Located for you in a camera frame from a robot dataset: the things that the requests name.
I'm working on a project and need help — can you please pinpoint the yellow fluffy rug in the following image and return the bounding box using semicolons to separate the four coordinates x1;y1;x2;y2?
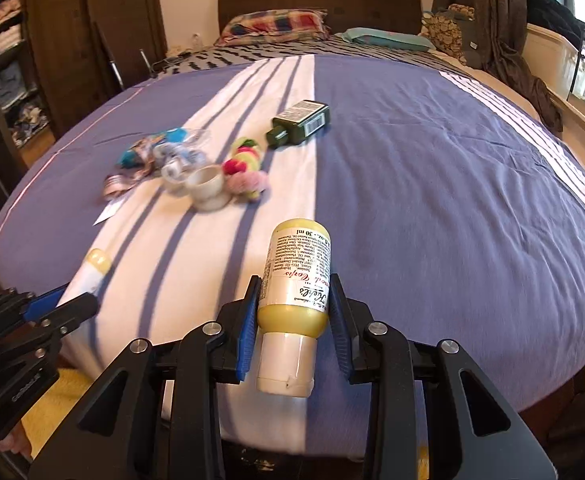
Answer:
22;368;92;457

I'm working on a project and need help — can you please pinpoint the blue white striped bedsheet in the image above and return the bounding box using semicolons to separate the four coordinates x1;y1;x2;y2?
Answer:
0;54;585;410

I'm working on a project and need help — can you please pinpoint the dark wooden wardrobe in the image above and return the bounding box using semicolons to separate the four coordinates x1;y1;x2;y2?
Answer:
0;0;166;182

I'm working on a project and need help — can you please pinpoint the white tape roll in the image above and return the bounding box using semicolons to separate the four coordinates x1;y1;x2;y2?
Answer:
186;165;232;212

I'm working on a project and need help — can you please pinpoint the black white zigzag blanket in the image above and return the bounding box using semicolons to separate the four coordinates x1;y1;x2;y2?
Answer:
151;36;467;77

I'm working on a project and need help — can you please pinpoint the teal pillow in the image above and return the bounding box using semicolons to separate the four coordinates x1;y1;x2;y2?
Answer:
339;27;434;52

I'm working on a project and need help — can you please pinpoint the plaid colourful pillow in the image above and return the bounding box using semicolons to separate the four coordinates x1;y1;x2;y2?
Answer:
214;9;330;48

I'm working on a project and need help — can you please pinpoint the white paper scrap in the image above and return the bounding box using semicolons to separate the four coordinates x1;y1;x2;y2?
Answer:
94;191;132;226

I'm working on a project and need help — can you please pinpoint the dark wooden headboard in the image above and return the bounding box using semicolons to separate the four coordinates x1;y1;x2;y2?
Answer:
218;0;422;35

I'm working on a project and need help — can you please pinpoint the dark green square bottle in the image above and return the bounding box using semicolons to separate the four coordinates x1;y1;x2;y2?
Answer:
265;100;330;150

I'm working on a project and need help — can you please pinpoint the yellow lotion bottle white cap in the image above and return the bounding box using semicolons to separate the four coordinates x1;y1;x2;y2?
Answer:
257;218;331;398

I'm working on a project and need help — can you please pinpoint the patterned brown cushion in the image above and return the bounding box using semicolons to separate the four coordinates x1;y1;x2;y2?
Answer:
421;3;481;68

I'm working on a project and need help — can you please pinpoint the person's left hand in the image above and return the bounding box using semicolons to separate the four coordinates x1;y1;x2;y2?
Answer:
0;422;32;462

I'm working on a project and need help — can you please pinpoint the brown curtain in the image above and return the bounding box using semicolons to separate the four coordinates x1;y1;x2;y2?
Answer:
432;0;563;136

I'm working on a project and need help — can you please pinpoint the crumpled plastic wrapper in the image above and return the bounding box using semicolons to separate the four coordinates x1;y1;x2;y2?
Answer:
102;127;210;200

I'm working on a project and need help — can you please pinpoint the colourful pompom toy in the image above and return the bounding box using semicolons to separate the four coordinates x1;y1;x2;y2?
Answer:
222;136;268;202

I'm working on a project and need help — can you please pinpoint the white tube yellow cap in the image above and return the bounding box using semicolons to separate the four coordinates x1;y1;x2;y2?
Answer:
57;248;112;307

